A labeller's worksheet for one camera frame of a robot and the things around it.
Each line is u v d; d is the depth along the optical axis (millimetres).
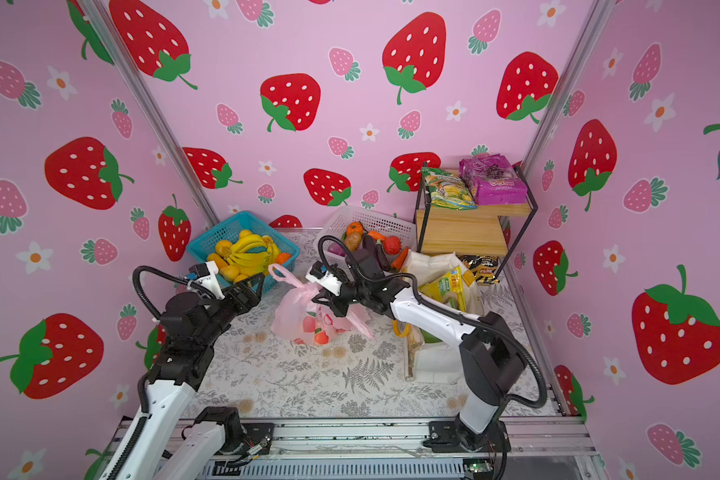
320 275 673
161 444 458
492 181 766
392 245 1074
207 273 634
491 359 448
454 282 842
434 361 739
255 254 1086
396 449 731
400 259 1082
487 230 1102
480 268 982
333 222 1129
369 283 636
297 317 758
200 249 1069
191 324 537
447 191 781
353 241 1097
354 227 1150
